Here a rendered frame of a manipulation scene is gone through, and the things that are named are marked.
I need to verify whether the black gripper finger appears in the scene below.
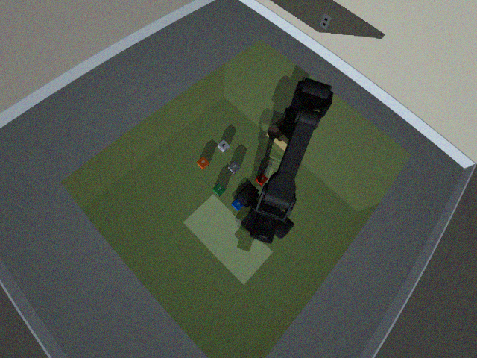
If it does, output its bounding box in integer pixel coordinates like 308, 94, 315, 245
245, 193, 259, 209

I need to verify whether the green block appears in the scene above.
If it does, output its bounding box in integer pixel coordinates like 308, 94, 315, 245
213, 184, 226, 196

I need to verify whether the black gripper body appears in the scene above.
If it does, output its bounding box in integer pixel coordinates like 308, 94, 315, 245
237, 183, 294, 239

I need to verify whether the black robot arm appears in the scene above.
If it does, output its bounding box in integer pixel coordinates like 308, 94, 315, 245
241, 77, 333, 243

